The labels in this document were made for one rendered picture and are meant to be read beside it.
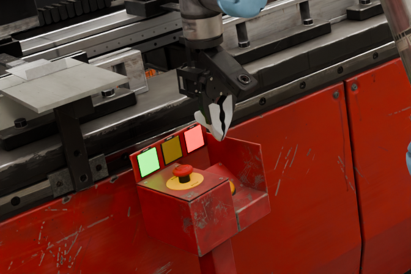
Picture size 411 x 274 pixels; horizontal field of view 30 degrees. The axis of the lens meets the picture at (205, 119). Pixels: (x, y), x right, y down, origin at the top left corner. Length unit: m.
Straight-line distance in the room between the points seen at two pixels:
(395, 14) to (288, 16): 0.95
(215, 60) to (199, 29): 0.07
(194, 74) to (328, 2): 0.67
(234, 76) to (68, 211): 0.44
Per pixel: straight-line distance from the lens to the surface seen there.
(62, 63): 1.55
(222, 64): 1.41
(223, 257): 1.57
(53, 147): 1.52
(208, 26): 1.39
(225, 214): 1.46
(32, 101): 1.39
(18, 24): 1.61
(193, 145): 1.58
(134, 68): 1.70
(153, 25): 2.02
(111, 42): 1.97
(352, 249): 2.09
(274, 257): 1.91
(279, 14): 1.91
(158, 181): 1.49
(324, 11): 2.01
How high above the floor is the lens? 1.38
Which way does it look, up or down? 20 degrees down
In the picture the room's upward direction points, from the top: 11 degrees counter-clockwise
